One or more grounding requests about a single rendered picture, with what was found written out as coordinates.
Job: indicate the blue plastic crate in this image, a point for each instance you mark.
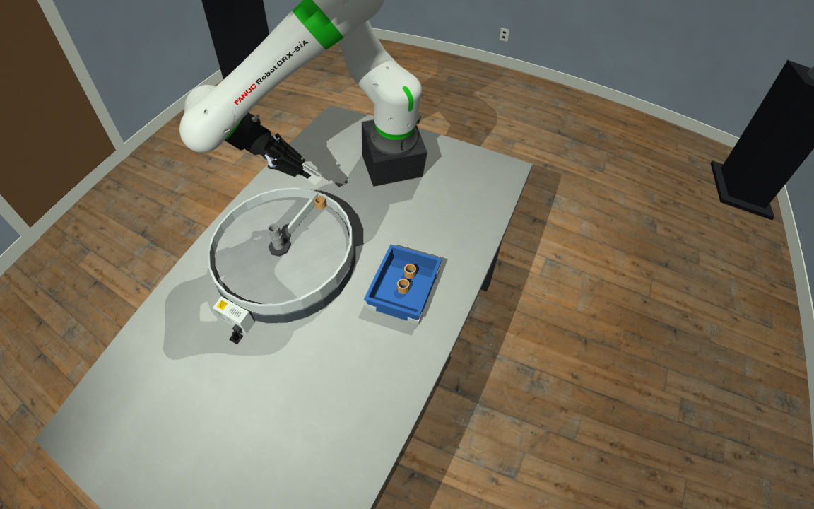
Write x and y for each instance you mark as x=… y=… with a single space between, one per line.
x=383 y=296

